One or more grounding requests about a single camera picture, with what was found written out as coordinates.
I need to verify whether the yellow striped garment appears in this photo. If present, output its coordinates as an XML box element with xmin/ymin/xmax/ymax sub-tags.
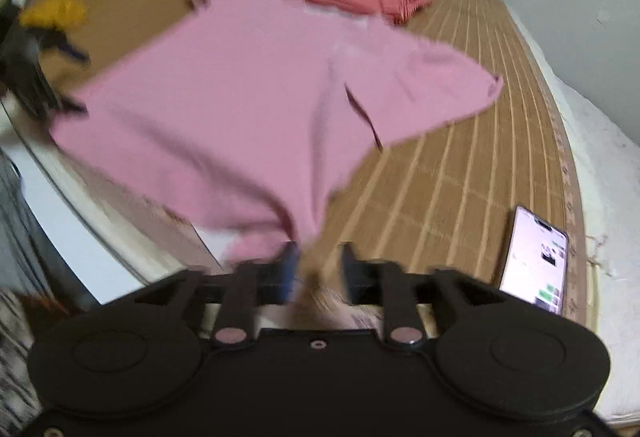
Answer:
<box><xmin>20</xmin><ymin>0</ymin><xmax>88</xmax><ymax>30</ymax></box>

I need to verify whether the smartphone with lit screen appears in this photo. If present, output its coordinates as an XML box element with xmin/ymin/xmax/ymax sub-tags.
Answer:
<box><xmin>498</xmin><ymin>205</ymin><xmax>568</xmax><ymax>315</ymax></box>

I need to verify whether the pink sweatshirt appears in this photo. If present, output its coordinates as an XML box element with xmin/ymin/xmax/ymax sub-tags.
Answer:
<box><xmin>50</xmin><ymin>0</ymin><xmax>502</xmax><ymax>263</ymax></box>

